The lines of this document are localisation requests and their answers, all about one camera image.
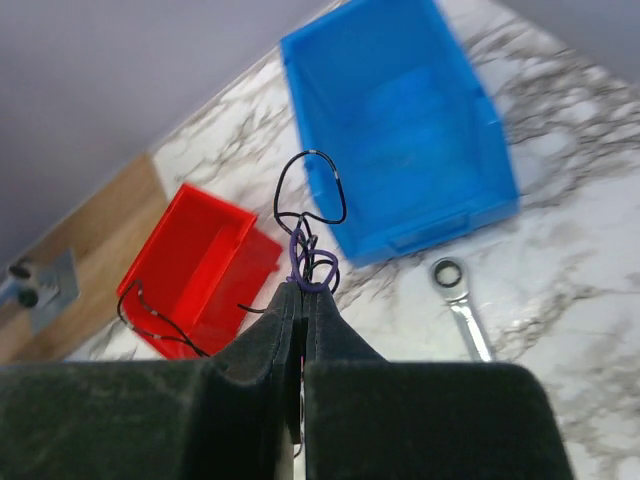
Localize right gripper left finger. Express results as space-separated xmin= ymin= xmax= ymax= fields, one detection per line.
xmin=1 ymin=283 xmax=301 ymax=479

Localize silver ratchet wrench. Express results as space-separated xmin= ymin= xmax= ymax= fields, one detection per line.
xmin=430 ymin=257 xmax=496 ymax=362

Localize right blue plastic bin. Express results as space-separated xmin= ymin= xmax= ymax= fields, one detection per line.
xmin=280 ymin=1 xmax=519 ymax=267

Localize red plastic bin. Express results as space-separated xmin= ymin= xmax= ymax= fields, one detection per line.
xmin=117 ymin=184 xmax=283 ymax=360

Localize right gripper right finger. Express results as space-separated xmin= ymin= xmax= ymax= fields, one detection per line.
xmin=302 ymin=286 xmax=573 ymax=479

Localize black cable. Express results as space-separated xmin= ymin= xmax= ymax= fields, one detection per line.
xmin=116 ymin=148 xmax=349 ymax=359

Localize grey metal stand bracket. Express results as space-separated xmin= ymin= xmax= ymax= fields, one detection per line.
xmin=1 ymin=249 xmax=80 ymax=334

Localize wooden board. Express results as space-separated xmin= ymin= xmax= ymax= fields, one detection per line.
xmin=1 ymin=154 xmax=168 ymax=364

